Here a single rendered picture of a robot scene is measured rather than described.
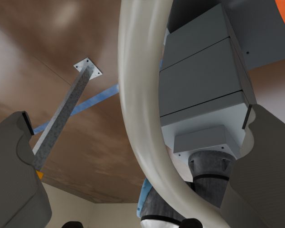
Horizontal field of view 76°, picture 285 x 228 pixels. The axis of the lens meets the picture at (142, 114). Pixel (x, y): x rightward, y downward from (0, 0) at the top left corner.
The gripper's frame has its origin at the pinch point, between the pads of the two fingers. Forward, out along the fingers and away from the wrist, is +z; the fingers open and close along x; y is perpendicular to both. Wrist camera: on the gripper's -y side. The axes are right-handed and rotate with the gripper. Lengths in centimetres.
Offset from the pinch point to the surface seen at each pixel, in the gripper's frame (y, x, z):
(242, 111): 28, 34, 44
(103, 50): 28, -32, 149
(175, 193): 10.9, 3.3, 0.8
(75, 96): 58, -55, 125
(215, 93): 25, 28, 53
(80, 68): 46, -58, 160
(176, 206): 13.0, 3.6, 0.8
